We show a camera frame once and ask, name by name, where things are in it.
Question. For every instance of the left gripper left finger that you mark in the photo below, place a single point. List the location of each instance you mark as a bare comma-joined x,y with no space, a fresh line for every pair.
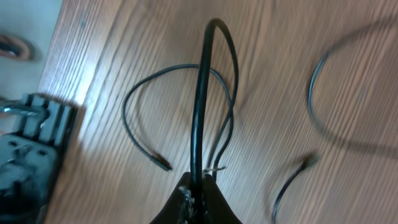
179,205

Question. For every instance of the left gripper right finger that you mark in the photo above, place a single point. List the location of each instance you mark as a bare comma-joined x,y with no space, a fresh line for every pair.
216,208

